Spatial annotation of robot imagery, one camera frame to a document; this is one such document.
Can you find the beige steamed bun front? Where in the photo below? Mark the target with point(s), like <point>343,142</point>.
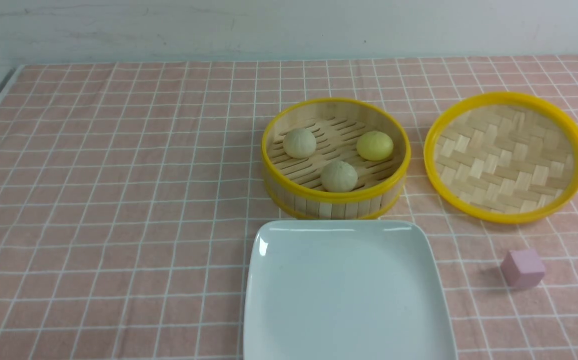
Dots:
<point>338,177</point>

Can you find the yellow steamed bun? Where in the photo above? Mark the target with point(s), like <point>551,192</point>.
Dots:
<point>375,146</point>

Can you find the beige steamed bun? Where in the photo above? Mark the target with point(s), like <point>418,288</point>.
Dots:
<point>338,177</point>
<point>299,143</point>

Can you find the pink checkered tablecloth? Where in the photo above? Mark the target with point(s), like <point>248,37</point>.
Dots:
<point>130,195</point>

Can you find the yellow-rimmed bamboo steamer basket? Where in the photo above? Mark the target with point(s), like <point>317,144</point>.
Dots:
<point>337,125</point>

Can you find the pink cube block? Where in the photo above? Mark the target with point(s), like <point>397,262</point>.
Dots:
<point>523,269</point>

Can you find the white square plate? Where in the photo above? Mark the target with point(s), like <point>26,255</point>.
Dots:
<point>359,289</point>

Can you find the yellow-rimmed woven steamer lid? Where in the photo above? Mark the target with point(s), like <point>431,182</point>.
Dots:
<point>504,157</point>

